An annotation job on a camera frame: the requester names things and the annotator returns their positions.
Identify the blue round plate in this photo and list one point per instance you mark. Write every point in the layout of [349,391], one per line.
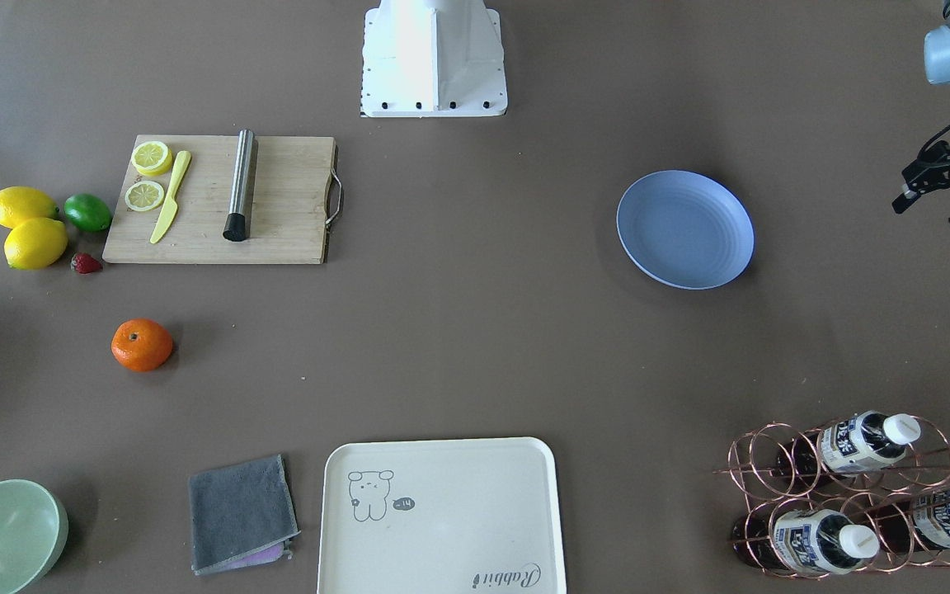
[685,230]

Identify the orange mandarin fruit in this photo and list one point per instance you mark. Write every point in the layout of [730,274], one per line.
[141,344]

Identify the tea bottle middle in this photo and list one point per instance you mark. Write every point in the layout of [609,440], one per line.
[868,441]

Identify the tea bottle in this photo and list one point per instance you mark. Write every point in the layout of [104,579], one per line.
[921,524]
[868,441]
[804,543]

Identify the tea bottle back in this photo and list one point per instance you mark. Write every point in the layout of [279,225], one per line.
[921,524]

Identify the tea bottle front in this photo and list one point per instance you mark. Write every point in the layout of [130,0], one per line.
[804,543]

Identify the cream rabbit tray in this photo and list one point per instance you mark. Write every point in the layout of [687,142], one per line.
[442,516]

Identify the wooden cutting board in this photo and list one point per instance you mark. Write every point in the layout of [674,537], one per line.
[287,215]

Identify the steel muddler cylinder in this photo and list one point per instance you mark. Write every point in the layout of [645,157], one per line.
[239,217]

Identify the grey folded cloth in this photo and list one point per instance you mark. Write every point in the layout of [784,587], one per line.
[241,515]

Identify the yellow plastic knife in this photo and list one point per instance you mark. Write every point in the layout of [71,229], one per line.
[170,205]

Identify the lemon half slice thick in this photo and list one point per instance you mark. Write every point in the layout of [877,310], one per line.
[152,158]

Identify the lemon slice flat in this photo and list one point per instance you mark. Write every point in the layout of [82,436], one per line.
[144,196]

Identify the green lime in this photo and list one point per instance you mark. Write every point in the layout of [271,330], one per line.
[88,213]

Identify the red strawberry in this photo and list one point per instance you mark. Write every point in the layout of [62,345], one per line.
[84,263]

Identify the yellow lemon near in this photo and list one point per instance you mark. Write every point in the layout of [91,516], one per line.
[35,243]

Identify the yellow lemon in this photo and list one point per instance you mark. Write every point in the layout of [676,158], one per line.
[19,203]
[35,243]

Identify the yellow lemon far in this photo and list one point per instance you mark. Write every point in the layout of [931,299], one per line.
[19,203]

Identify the green bowl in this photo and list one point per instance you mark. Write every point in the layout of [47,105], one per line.
[33,532]

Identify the copper wire bottle rack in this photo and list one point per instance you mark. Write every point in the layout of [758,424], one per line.
[925,469]

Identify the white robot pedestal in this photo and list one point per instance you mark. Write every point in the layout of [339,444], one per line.
[433,59]

